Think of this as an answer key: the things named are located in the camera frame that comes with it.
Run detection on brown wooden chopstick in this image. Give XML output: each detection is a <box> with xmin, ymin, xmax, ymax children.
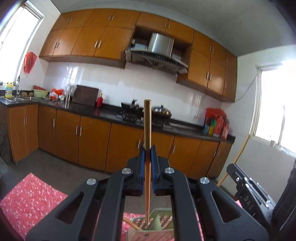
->
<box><xmin>144</xmin><ymin>99</ymin><xmax>152</xmax><ymax>226</ymax></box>

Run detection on black kitchen countertop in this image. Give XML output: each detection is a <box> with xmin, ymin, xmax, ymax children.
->
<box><xmin>0</xmin><ymin>96</ymin><xmax>236</xmax><ymax>144</ymax></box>

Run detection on wooden broom stick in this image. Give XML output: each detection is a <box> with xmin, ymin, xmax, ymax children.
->
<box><xmin>217</xmin><ymin>133</ymin><xmax>250</xmax><ymax>187</ymax></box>

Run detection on green perforated utensil holder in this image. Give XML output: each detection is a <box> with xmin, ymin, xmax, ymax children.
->
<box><xmin>125</xmin><ymin>208</ymin><xmax>175</xmax><ymax>240</ymax></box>

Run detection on wooden lower cabinets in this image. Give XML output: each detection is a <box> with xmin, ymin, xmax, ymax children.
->
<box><xmin>1</xmin><ymin>103</ymin><xmax>232</xmax><ymax>178</ymax></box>

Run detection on wooden cabinets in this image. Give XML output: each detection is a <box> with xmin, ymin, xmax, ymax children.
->
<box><xmin>1</xmin><ymin>103</ymin><xmax>232</xmax><ymax>178</ymax></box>
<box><xmin>39</xmin><ymin>9</ymin><xmax>237</xmax><ymax>102</ymax></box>

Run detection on condiment bottles group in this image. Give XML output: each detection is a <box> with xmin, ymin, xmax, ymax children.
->
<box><xmin>203</xmin><ymin>115</ymin><xmax>229</xmax><ymax>140</ymax></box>

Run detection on red floral tablecloth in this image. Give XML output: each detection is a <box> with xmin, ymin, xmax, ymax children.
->
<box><xmin>1</xmin><ymin>173</ymin><xmax>67</xmax><ymax>240</ymax></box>

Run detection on right window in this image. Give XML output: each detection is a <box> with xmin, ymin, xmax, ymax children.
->
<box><xmin>253</xmin><ymin>65</ymin><xmax>295</xmax><ymax>156</ymax></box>

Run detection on window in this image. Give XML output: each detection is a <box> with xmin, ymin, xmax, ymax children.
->
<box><xmin>253</xmin><ymin>65</ymin><xmax>295</xmax><ymax>156</ymax></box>
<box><xmin>1</xmin><ymin>4</ymin><xmax>42</xmax><ymax>83</ymax></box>

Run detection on red bag on counter right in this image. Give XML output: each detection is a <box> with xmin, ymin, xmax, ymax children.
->
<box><xmin>205</xmin><ymin>108</ymin><xmax>227</xmax><ymax>118</ymax></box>

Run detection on black gas stove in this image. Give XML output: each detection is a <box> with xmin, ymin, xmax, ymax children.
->
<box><xmin>121</xmin><ymin>107</ymin><xmax>170</xmax><ymax>128</ymax></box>

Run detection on pot with lid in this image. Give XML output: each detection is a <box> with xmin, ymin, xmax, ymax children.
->
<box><xmin>152</xmin><ymin>105</ymin><xmax>172</xmax><ymax>118</ymax></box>

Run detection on black wok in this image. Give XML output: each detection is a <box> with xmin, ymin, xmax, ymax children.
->
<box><xmin>121</xmin><ymin>99</ymin><xmax>142</xmax><ymax>113</ymax></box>

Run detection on red bottle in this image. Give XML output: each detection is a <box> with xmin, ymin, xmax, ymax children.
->
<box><xmin>96</xmin><ymin>93</ymin><xmax>103</xmax><ymax>108</ymax></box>

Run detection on dark wooden cutting board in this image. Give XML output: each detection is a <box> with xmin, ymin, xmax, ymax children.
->
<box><xmin>72</xmin><ymin>85</ymin><xmax>99</xmax><ymax>107</ymax></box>

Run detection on red white bag on counter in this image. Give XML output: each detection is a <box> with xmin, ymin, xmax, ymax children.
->
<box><xmin>49</xmin><ymin>88</ymin><xmax>65</xmax><ymax>101</ymax></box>

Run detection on glass jar on counter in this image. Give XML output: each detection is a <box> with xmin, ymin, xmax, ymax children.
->
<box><xmin>65</xmin><ymin>84</ymin><xmax>76</xmax><ymax>102</ymax></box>

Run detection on green basin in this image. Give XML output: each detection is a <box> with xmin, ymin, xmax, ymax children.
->
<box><xmin>33</xmin><ymin>89</ymin><xmax>49</xmax><ymax>98</ymax></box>

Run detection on steel sink faucet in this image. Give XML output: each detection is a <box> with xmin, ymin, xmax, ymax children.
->
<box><xmin>14</xmin><ymin>76</ymin><xmax>21</xmax><ymax>97</ymax></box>

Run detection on yellow detergent bottle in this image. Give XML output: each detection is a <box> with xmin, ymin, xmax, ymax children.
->
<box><xmin>4</xmin><ymin>82</ymin><xmax>14</xmax><ymax>98</ymax></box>

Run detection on steel range hood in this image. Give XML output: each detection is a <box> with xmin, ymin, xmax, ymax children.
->
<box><xmin>125</xmin><ymin>33</ymin><xmax>188</xmax><ymax>74</ymax></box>

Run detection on wooden upper cabinets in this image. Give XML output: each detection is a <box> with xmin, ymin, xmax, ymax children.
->
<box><xmin>39</xmin><ymin>9</ymin><xmax>237</xmax><ymax>102</ymax></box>

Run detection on left window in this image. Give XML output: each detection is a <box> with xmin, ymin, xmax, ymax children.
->
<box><xmin>1</xmin><ymin>4</ymin><xmax>42</xmax><ymax>83</ymax></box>

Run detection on red plastic bag on wall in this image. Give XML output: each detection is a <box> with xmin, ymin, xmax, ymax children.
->
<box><xmin>23</xmin><ymin>52</ymin><xmax>37</xmax><ymax>74</ymax></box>

